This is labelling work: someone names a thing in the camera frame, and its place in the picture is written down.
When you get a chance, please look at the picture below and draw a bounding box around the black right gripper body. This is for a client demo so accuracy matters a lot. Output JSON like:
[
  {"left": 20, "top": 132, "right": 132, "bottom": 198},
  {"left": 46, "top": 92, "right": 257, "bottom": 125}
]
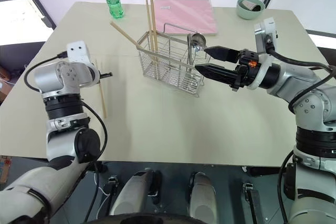
[{"left": 229, "top": 48, "right": 261, "bottom": 92}]

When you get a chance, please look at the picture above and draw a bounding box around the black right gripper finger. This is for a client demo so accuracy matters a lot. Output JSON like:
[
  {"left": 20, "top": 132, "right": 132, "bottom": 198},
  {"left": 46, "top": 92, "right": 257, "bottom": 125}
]
[
  {"left": 204, "top": 46, "right": 239, "bottom": 63},
  {"left": 195, "top": 63, "right": 238, "bottom": 86}
]

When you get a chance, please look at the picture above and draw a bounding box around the metal spoon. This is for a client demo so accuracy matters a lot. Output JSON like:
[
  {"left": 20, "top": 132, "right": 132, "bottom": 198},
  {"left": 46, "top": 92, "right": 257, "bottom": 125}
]
[{"left": 185, "top": 32, "right": 208, "bottom": 67}]

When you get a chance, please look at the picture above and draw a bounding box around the wooden chopstick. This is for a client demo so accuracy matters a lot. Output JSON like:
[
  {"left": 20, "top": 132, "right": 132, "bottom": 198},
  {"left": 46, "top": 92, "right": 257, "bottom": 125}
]
[
  {"left": 94, "top": 59, "right": 108, "bottom": 119},
  {"left": 149, "top": 0, "right": 160, "bottom": 80},
  {"left": 109, "top": 21, "right": 153, "bottom": 55},
  {"left": 145, "top": 0, "right": 158, "bottom": 78}
]

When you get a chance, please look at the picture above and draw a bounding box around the pale green bowl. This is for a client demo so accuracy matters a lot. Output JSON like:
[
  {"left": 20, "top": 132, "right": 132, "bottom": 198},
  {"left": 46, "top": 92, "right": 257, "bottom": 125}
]
[{"left": 236, "top": 0, "right": 266, "bottom": 21}]

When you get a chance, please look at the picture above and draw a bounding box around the pink paper folder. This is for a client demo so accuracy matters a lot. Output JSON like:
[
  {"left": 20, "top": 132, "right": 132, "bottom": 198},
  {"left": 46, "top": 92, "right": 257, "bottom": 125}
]
[{"left": 152, "top": 0, "right": 219, "bottom": 37}]

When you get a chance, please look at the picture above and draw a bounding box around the grey crumpled cloth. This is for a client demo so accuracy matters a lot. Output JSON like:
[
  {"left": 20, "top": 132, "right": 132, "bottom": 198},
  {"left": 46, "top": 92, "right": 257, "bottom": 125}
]
[{"left": 241, "top": 0, "right": 262, "bottom": 12}]

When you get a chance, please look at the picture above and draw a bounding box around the silver left robot leg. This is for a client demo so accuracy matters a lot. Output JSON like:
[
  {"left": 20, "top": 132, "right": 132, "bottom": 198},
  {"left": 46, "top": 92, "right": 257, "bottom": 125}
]
[{"left": 109, "top": 168, "right": 156, "bottom": 217}]

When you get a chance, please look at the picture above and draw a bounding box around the silver robot leg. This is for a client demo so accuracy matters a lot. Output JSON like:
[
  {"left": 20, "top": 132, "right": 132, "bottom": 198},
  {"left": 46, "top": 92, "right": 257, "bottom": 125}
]
[
  {"left": 188, "top": 172, "right": 218, "bottom": 222},
  {"left": 109, "top": 168, "right": 156, "bottom": 217}
]

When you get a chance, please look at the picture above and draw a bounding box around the silver right robot leg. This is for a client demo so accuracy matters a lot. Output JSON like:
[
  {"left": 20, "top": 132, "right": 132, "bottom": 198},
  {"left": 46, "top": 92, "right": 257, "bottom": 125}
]
[{"left": 188, "top": 172, "right": 218, "bottom": 222}]

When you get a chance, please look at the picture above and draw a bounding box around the cardboard box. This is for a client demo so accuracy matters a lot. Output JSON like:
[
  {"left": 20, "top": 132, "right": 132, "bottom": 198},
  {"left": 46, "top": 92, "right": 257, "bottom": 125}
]
[{"left": 0, "top": 155, "right": 13, "bottom": 184}]

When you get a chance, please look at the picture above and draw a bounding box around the dark rounded robot torso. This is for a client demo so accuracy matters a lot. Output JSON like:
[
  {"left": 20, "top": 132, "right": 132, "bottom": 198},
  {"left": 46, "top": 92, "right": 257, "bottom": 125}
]
[{"left": 86, "top": 212, "right": 234, "bottom": 224}]

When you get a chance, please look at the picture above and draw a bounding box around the metal wire basket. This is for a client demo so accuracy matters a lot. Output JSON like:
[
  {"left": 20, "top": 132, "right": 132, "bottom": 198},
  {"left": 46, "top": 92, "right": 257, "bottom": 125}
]
[{"left": 136, "top": 23, "right": 211, "bottom": 98}]

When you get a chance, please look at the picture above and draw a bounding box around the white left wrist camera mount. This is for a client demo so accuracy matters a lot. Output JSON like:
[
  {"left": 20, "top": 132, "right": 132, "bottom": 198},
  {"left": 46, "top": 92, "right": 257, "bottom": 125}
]
[{"left": 66, "top": 40, "right": 102, "bottom": 88}]

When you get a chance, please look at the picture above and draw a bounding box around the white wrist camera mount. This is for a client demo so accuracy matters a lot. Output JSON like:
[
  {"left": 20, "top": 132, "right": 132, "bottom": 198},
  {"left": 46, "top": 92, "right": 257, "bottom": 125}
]
[
  {"left": 66, "top": 40, "right": 102, "bottom": 88},
  {"left": 246, "top": 18, "right": 279, "bottom": 90}
]

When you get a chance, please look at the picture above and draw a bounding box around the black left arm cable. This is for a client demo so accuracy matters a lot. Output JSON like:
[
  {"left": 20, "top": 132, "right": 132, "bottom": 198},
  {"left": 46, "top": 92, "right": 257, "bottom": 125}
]
[{"left": 24, "top": 50, "right": 108, "bottom": 222}]

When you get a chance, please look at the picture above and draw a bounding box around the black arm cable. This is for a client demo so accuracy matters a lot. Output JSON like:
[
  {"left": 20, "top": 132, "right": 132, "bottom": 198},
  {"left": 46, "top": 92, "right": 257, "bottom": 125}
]
[
  {"left": 265, "top": 35, "right": 336, "bottom": 114},
  {"left": 24, "top": 50, "right": 108, "bottom": 222}
]

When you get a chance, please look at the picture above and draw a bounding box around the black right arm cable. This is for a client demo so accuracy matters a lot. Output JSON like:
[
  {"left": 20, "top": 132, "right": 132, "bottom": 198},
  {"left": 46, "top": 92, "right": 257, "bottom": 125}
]
[{"left": 265, "top": 35, "right": 336, "bottom": 114}]

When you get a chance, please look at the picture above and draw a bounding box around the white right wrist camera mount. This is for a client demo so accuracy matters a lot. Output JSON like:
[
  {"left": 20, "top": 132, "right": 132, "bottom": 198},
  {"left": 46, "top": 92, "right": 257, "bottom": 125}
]
[{"left": 246, "top": 18, "right": 279, "bottom": 90}]

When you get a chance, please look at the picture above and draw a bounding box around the black floor bracket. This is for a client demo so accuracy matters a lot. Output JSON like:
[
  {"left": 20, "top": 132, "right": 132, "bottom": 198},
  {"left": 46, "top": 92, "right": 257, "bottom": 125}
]
[
  {"left": 243, "top": 182, "right": 264, "bottom": 222},
  {"left": 107, "top": 175, "right": 118, "bottom": 196}
]

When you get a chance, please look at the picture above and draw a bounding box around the thin white wire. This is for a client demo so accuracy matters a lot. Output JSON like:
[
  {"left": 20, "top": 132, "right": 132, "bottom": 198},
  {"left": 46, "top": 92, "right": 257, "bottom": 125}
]
[{"left": 97, "top": 181, "right": 111, "bottom": 199}]

